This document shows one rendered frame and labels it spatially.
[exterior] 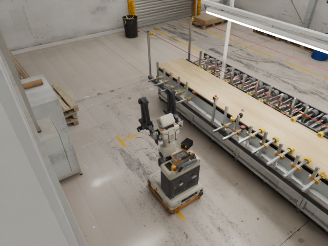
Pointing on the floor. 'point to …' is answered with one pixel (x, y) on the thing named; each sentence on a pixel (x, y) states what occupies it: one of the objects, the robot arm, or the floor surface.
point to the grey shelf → (50, 99)
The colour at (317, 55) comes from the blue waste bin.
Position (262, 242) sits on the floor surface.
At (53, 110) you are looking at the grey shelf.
